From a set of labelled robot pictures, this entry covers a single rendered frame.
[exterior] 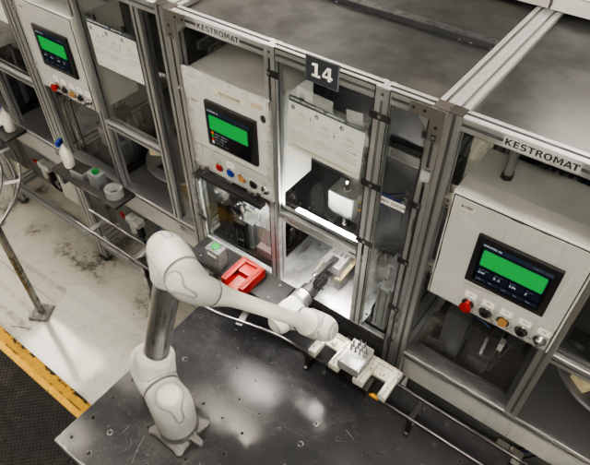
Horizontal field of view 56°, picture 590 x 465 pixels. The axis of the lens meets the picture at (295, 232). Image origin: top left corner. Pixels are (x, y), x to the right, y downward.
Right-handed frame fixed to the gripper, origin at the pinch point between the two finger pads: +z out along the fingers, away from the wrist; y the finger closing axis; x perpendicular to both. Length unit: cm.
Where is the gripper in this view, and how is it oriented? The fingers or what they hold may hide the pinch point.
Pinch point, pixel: (332, 266)
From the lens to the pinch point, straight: 247.0
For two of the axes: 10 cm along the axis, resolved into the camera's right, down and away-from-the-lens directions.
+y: 0.0, -7.0, -7.1
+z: 6.0, -5.7, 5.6
